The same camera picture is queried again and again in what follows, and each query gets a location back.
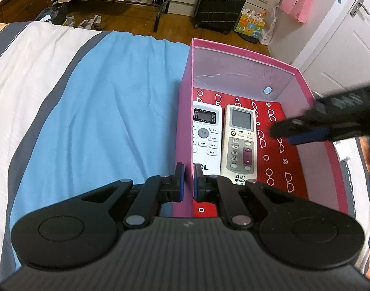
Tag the pink paper bag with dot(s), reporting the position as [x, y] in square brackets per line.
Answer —
[295, 4]

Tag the white door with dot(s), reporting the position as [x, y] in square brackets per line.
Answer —
[348, 42]

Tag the striped bed blanket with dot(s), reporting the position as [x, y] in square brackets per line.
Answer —
[97, 112]

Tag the cream remote purple buttons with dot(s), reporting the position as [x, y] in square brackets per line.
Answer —
[238, 154]

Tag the white remote black display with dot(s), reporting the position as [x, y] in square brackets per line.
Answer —
[205, 145]

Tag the light shoe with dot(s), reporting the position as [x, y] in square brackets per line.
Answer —
[71, 20]
[92, 22]

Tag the black metal rack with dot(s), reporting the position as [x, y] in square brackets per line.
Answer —
[159, 9]

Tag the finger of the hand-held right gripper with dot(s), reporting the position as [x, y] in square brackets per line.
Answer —
[286, 128]
[309, 136]

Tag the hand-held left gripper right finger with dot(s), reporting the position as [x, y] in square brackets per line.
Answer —
[197, 186]

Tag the black bag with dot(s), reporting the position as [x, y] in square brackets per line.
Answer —
[53, 13]

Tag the colourful gift bag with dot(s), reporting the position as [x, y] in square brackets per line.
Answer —
[250, 24]

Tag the clear plastic bag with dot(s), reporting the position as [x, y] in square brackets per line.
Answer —
[270, 30]

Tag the pink cardboard box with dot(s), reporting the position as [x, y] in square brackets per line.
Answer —
[185, 127]

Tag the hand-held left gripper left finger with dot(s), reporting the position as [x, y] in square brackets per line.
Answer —
[180, 183]

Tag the black suitcase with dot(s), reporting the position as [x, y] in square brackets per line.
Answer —
[221, 3]

